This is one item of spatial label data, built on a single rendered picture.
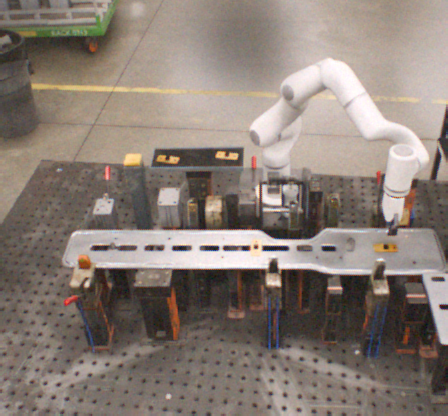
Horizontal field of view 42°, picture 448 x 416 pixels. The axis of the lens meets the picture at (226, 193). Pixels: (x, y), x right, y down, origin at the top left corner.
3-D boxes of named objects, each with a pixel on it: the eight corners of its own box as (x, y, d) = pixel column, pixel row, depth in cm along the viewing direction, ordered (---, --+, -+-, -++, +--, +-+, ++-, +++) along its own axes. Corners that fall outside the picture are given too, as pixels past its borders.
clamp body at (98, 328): (84, 354, 218) (62, 290, 194) (92, 322, 229) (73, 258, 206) (112, 355, 217) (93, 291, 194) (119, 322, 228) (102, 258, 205)
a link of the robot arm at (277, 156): (256, 159, 256) (253, 114, 240) (289, 142, 263) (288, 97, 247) (273, 173, 248) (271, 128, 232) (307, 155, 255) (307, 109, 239)
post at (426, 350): (420, 357, 210) (435, 306, 192) (414, 332, 219) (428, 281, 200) (438, 358, 210) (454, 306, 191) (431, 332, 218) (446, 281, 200)
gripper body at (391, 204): (382, 178, 197) (378, 203, 204) (387, 198, 189) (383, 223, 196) (405, 178, 196) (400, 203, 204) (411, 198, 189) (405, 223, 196)
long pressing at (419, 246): (57, 273, 210) (56, 270, 209) (73, 230, 227) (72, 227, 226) (450, 275, 201) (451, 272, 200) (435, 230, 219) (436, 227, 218)
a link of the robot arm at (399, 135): (371, 94, 200) (421, 169, 196) (338, 111, 193) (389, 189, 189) (386, 81, 192) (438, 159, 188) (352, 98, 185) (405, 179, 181)
